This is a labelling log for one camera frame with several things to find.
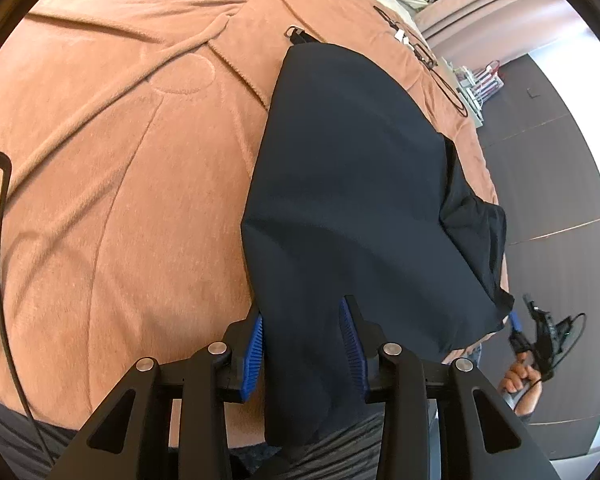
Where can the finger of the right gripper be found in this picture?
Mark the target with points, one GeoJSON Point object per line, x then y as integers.
{"type": "Point", "coordinates": [515, 322]}

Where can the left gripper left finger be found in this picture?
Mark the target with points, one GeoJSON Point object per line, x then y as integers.
{"type": "Point", "coordinates": [226, 371]}

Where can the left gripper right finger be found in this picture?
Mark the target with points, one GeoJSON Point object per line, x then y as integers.
{"type": "Point", "coordinates": [388, 374]}

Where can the dark navy pants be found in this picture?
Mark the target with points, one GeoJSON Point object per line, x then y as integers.
{"type": "Point", "coordinates": [356, 194]}

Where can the right hand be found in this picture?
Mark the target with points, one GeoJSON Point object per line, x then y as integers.
{"type": "Point", "coordinates": [521, 374]}

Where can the stack of books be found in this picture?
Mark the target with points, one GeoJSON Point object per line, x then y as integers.
{"type": "Point", "coordinates": [475, 88]}

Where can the brown fleece blanket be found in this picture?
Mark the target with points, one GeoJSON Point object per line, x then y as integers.
{"type": "Point", "coordinates": [134, 127]}

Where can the pink curtain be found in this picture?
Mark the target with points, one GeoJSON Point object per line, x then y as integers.
{"type": "Point", "coordinates": [473, 33]}

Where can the white charger on bed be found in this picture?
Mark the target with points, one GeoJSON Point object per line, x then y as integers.
{"type": "Point", "coordinates": [401, 36]}

